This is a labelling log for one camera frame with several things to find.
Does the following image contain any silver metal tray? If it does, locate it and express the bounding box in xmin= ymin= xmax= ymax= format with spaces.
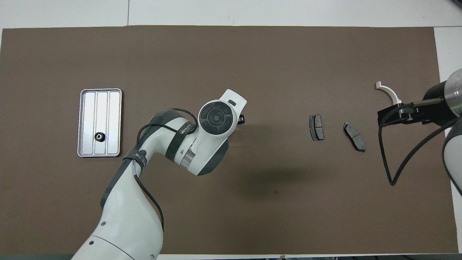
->
xmin=77 ymin=88 xmax=123 ymax=158

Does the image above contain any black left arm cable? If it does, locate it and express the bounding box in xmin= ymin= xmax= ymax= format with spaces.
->
xmin=134 ymin=108 xmax=200 ymax=232

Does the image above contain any white curved plastic bracket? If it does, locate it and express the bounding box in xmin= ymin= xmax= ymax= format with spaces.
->
xmin=376 ymin=82 xmax=402 ymax=106

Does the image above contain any brown table mat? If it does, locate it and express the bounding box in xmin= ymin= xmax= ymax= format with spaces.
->
xmin=0 ymin=25 xmax=459 ymax=255

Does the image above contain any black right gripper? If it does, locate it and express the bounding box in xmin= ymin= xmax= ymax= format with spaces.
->
xmin=378 ymin=82 xmax=452 ymax=127

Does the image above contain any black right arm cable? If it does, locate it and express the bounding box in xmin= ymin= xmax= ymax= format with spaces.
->
xmin=378 ymin=97 xmax=462 ymax=187

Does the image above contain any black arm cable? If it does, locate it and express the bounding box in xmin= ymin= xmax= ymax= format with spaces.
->
xmin=134 ymin=108 xmax=200 ymax=232
xmin=378 ymin=97 xmax=462 ymax=187

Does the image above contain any grey brake pad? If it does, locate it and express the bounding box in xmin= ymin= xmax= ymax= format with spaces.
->
xmin=343 ymin=122 xmax=366 ymax=153
xmin=309 ymin=114 xmax=324 ymax=141

